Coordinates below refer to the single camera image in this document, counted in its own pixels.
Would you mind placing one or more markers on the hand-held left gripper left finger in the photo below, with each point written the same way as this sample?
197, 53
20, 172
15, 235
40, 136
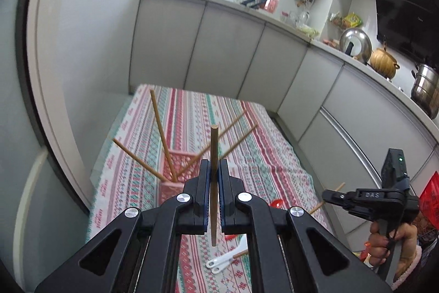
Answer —
206, 203

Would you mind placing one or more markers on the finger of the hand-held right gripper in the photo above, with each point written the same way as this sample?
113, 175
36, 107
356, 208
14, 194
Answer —
356, 210
341, 196

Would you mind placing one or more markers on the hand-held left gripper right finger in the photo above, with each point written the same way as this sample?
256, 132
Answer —
223, 203

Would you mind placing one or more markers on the single wooden chopstick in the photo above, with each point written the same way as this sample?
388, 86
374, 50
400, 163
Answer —
214, 142
317, 208

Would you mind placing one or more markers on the pink perforated utensil holder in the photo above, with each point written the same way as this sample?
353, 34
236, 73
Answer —
178, 162

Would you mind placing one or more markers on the red plastic spoon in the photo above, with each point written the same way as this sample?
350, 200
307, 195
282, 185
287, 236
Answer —
277, 203

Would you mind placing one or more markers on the person's right forearm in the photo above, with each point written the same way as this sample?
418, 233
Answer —
410, 269

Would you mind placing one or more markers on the person's right hand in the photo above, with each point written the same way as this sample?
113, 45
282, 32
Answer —
379, 245

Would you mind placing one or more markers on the red plastic bag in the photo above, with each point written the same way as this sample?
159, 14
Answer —
430, 191

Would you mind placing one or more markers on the orange snack packet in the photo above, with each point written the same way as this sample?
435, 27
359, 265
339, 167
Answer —
363, 255

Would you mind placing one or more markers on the striped patterned tablecloth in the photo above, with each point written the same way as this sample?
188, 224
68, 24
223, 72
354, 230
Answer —
192, 107

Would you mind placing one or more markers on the steel stock pot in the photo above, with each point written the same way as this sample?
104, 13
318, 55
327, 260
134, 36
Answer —
425, 87

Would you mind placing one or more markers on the brown clay pot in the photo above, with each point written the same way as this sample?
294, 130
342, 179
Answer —
382, 63

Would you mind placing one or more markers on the steel pot lid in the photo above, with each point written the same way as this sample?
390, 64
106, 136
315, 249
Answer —
358, 40

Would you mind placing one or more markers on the white kitchen cabinets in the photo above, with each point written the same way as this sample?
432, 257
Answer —
226, 46

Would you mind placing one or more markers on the green vegetables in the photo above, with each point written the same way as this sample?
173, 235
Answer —
308, 31

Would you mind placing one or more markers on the yellow snack bag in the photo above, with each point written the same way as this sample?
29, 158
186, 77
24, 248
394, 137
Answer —
352, 20

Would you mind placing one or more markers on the black range hood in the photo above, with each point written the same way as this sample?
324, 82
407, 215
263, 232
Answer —
404, 21

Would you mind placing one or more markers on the clear glass jar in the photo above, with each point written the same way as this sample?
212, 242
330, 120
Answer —
304, 17

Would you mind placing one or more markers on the small red-lidded jar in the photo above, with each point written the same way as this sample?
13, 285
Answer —
285, 17

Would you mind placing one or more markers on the black sink tool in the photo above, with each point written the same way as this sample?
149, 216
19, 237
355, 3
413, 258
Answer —
248, 2

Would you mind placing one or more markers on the red detergent bottle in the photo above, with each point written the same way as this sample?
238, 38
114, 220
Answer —
272, 2

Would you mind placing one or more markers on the dark brown container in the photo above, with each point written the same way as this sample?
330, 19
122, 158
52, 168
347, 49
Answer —
264, 1

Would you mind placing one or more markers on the frosted glass sliding door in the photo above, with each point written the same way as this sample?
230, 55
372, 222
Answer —
20, 107

